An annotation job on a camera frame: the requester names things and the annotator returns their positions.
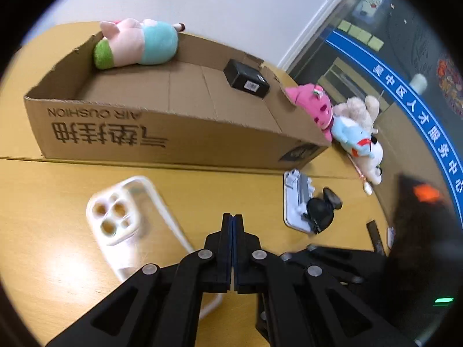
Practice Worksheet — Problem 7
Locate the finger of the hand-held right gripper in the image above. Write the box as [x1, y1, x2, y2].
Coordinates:
[281, 251, 380, 297]
[305, 244, 389, 266]

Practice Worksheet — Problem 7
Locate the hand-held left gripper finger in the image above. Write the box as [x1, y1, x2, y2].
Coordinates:
[45, 213, 233, 347]
[233, 214, 418, 347]

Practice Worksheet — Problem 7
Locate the clear white phone case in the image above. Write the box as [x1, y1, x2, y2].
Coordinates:
[86, 176, 222, 319]

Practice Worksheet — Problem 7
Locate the brown cardboard box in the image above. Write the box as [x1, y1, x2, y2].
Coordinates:
[23, 31, 331, 170]

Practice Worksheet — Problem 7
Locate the black flat bar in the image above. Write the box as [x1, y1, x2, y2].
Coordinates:
[366, 220, 385, 258]

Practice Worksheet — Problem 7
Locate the thin pink pen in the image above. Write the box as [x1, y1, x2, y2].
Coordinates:
[346, 154, 373, 196]

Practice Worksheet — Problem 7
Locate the white spotted dog plush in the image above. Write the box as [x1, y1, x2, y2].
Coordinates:
[356, 139, 385, 186]

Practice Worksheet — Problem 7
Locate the light blue plush toy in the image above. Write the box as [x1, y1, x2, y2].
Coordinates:
[331, 116, 373, 158]

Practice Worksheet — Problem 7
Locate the beige bear plush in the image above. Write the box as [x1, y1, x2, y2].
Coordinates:
[333, 95, 381, 132]

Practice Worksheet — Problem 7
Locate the blue curved window banner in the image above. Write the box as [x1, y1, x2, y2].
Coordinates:
[324, 29, 463, 194]

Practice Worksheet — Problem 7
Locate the pink cat plush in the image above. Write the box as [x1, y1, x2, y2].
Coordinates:
[284, 83, 334, 142]

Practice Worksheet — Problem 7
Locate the white cylindrical cup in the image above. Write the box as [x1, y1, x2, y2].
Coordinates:
[410, 73, 429, 95]

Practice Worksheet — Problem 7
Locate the red round window decoration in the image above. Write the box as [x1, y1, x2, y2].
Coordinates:
[436, 56, 463, 116]

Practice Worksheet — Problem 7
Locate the small black box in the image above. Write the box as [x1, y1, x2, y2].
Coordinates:
[223, 58, 271, 99]

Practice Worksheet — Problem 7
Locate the wooden desk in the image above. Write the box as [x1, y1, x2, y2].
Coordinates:
[0, 22, 400, 347]

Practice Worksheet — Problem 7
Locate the pink pig plush blue dress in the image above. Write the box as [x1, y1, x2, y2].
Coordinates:
[93, 19, 187, 70]

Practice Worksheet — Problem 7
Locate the white phone holder black mount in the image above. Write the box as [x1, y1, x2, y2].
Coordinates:
[283, 169, 343, 235]

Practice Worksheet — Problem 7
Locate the cartoon wall poster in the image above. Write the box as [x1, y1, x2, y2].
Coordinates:
[351, 0, 394, 19]

